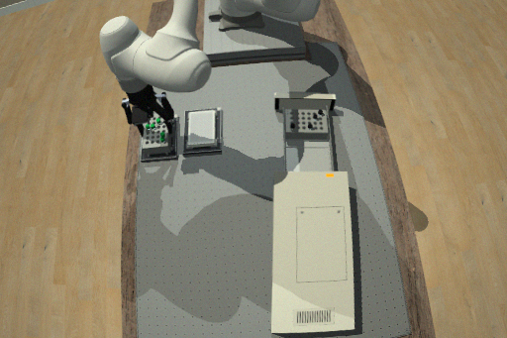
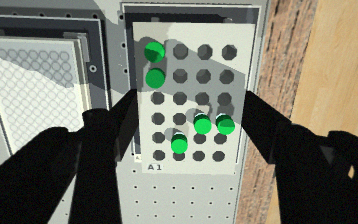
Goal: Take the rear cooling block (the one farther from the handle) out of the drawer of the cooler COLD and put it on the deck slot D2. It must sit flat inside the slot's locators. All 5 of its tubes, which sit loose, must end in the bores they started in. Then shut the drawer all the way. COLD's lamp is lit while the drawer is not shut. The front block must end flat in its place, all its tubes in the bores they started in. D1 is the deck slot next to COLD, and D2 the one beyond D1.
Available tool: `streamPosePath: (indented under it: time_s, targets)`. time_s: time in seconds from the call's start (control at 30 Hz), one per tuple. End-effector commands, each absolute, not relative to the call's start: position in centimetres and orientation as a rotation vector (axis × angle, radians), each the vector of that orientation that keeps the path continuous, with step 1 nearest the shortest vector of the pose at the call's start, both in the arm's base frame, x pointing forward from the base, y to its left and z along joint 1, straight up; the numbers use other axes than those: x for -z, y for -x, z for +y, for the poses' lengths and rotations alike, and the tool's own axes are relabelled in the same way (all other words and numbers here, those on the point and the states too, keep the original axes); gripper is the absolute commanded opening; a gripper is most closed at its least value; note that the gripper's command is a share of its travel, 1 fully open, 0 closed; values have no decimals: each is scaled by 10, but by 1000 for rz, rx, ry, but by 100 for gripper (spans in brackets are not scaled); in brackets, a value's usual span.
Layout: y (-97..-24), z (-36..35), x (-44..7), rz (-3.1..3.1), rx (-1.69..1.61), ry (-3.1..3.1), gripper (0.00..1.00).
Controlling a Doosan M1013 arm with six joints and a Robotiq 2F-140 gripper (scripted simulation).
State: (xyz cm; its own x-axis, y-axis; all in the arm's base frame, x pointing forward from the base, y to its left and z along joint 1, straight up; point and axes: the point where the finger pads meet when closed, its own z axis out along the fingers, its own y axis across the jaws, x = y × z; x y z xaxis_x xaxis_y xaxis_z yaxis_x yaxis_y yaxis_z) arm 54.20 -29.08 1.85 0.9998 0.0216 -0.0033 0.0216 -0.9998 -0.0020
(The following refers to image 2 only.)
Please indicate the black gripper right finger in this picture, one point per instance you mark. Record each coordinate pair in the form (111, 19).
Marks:
(311, 170)

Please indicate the grey flat base plate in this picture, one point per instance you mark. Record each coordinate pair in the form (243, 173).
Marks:
(152, 198)

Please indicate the white sealed multiwell plate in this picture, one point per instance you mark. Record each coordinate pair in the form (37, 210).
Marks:
(43, 84)

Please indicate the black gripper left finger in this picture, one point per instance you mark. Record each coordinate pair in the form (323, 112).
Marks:
(30, 193)

